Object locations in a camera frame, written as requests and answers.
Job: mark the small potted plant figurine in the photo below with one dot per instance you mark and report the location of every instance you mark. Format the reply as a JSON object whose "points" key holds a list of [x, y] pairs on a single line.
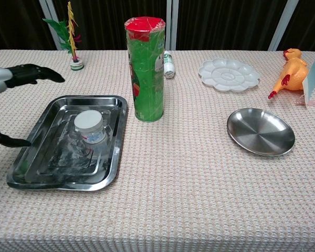
{"points": [[73, 39]]}

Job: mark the white green plastic bottle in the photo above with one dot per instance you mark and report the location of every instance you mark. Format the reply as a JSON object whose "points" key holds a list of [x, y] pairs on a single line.
{"points": [[169, 65]]}

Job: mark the white blue folded card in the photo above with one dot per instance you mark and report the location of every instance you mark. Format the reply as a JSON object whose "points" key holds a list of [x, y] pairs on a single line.
{"points": [[313, 78]]}

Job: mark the small white round lid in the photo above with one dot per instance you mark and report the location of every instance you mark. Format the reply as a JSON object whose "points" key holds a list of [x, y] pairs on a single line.
{"points": [[90, 126]]}

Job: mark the white flower paint palette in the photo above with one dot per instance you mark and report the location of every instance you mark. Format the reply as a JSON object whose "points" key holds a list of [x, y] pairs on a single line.
{"points": [[228, 74]]}

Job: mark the red-capped green bottle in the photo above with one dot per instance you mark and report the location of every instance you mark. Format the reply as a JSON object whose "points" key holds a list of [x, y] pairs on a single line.
{"points": [[147, 78]]}

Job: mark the white partition post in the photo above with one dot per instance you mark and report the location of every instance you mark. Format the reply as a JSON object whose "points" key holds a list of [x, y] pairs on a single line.
{"points": [[51, 23], [282, 26], [172, 15]]}

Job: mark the round steel plate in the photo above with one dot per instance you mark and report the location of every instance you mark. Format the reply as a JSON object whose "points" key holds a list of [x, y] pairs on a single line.
{"points": [[261, 131]]}

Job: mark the orange rubber chicken toy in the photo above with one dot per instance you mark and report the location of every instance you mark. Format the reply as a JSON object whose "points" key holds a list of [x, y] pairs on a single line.
{"points": [[291, 76]]}

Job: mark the beige waffle tablecloth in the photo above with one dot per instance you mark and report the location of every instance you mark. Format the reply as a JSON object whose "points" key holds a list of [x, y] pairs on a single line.
{"points": [[186, 183]]}

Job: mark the rectangular steel tray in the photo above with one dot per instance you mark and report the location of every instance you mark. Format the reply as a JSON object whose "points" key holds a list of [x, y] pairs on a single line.
{"points": [[55, 162]]}

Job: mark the dark pleated curtain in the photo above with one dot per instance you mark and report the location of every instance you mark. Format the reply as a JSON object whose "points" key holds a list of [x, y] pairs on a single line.
{"points": [[225, 23], [309, 21], [13, 23], [105, 15]]}

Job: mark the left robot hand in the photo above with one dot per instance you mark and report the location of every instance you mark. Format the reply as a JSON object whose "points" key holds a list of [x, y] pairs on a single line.
{"points": [[23, 74]]}

